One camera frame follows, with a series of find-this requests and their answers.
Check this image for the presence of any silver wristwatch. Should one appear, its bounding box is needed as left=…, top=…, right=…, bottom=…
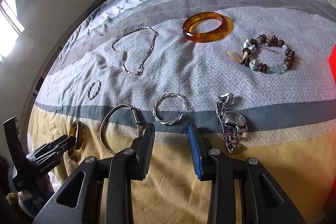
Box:
left=215, top=92, right=248, bottom=154

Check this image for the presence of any brown beaded bracelet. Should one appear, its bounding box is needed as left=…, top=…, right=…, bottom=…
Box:
left=227, top=34, right=296, bottom=75

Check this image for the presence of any red jewelry box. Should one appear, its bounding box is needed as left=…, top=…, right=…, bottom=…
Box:
left=328, top=43, right=336, bottom=182

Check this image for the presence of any large amber bangle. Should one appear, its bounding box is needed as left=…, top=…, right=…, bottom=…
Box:
left=182, top=11, right=234, bottom=44

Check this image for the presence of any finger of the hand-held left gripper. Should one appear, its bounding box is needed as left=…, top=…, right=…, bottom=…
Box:
left=28, top=135, right=77, bottom=163

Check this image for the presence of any silver chain necklace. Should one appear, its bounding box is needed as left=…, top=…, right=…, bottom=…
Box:
left=111, top=26, right=159, bottom=76

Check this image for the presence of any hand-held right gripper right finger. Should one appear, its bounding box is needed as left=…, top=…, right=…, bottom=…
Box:
left=188, top=123, right=306, bottom=224

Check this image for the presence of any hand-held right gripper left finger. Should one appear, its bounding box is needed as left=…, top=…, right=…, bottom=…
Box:
left=33, top=123, right=156, bottom=224

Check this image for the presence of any window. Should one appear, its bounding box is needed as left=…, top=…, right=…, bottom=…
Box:
left=0, top=0, right=25, bottom=62

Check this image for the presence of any striped bed blanket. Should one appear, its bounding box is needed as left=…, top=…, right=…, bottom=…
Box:
left=28, top=0, right=336, bottom=224

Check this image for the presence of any plain silver bangle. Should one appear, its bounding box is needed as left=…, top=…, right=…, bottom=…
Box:
left=100, top=104, right=145, bottom=155

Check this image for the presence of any large twisted silver hoop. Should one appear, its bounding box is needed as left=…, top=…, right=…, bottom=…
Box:
left=153, top=93, right=192, bottom=127

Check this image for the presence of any small amber bangle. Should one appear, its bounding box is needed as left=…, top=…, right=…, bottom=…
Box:
left=69, top=120, right=86, bottom=161

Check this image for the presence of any small twisted silver hoop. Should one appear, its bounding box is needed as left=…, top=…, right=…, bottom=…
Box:
left=87, top=80, right=102, bottom=101

